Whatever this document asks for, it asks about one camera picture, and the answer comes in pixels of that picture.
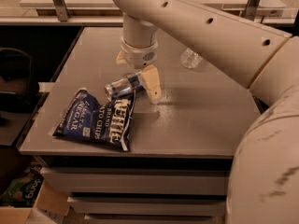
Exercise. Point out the green snack bag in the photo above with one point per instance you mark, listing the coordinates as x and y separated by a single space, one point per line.
23 190

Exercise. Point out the grey drawer cabinet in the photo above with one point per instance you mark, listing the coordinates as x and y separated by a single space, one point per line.
176 169

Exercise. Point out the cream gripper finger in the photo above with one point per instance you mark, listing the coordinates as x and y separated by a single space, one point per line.
120 58
150 81

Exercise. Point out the white shelf with metal brackets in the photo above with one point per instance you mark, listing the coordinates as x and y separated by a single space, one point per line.
104 12

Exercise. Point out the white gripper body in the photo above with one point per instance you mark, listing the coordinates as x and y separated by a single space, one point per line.
139 57

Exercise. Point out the cardboard box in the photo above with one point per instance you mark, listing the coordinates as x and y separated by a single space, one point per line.
50 207

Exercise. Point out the clear plastic water bottle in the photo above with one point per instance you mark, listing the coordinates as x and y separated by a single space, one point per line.
190 59

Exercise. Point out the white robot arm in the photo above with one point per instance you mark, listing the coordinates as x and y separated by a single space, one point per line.
264 179

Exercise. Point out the black chair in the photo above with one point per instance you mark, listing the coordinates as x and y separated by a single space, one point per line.
18 85

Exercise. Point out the blue kettle chip bag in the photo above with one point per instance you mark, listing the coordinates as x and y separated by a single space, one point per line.
86 120

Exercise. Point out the redbull can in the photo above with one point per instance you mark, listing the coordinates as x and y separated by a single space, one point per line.
123 87

